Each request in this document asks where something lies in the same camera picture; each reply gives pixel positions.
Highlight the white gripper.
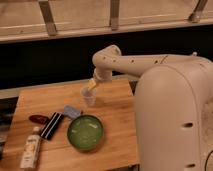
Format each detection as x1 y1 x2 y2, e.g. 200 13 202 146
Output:
88 68 112 90

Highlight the translucent white cup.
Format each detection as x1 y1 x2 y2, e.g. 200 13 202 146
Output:
81 87 96 106

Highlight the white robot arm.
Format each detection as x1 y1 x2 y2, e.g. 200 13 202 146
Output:
92 45 213 171

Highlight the green ceramic bowl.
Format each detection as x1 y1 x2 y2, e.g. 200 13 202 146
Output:
67 115 104 151

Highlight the light blue small object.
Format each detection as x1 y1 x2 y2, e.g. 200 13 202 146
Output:
63 106 82 119

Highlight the black striped rectangular box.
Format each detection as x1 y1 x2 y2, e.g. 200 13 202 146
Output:
40 112 64 140

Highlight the middle metal bracket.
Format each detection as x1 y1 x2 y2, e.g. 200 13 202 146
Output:
109 0 120 30

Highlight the metal bracket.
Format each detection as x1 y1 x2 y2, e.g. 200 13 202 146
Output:
38 0 57 36
188 0 208 23
109 0 120 30

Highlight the left metal bracket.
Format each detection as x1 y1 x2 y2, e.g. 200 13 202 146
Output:
38 0 57 36

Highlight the right metal bracket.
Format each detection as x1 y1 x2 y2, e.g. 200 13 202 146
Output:
188 0 208 23

